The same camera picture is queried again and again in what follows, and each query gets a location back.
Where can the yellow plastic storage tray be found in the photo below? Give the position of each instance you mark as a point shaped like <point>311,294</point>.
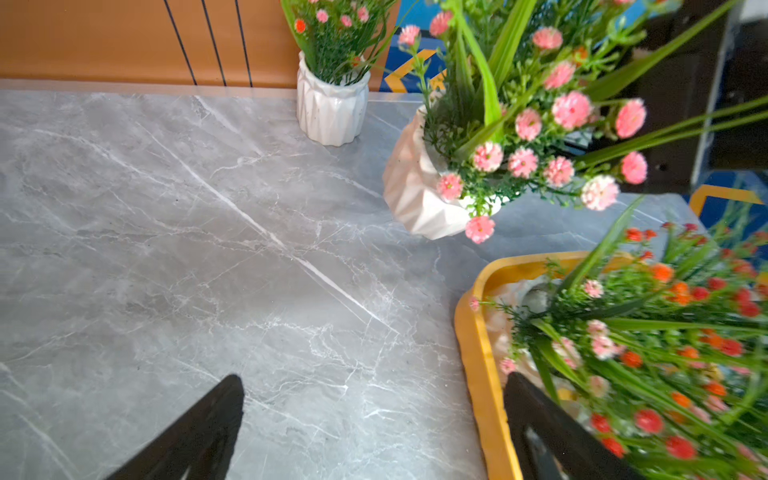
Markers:
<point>483,378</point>

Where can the potted plant orange red flowers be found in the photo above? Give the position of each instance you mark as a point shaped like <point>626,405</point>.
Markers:
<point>655,342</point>

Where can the potted plant pink flowers back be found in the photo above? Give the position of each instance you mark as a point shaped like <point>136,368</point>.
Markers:
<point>537,98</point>

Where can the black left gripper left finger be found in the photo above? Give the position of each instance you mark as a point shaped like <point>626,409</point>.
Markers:
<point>199,444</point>

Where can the potted plant orange flowers corner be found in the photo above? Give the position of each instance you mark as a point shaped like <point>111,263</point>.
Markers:
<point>340,42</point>

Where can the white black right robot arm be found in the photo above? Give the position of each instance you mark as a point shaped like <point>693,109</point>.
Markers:
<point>704,91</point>

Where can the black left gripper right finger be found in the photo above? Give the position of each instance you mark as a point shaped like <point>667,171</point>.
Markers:
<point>549,444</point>

